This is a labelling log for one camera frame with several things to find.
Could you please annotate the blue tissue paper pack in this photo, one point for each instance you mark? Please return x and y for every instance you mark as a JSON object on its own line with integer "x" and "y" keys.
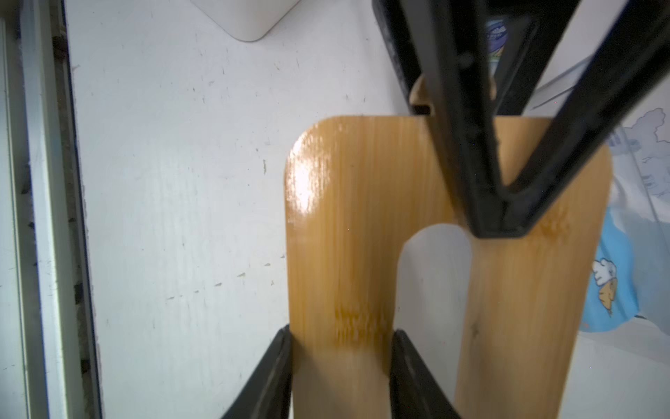
{"x": 623, "y": 251}

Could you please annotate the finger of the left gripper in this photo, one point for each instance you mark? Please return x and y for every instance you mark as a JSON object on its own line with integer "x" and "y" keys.
{"x": 444, "y": 44}
{"x": 630, "y": 62}

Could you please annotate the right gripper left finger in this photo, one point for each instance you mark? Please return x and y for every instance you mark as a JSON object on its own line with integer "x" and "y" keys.
{"x": 267, "y": 393}

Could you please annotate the white plastic box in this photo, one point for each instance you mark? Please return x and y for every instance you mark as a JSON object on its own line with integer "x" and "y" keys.
{"x": 245, "y": 20}

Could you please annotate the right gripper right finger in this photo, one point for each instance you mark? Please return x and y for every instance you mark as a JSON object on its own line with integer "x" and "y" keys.
{"x": 414, "y": 393}

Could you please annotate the bamboo tissue box lid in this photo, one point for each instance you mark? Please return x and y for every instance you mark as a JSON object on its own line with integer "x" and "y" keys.
{"x": 356, "y": 189}

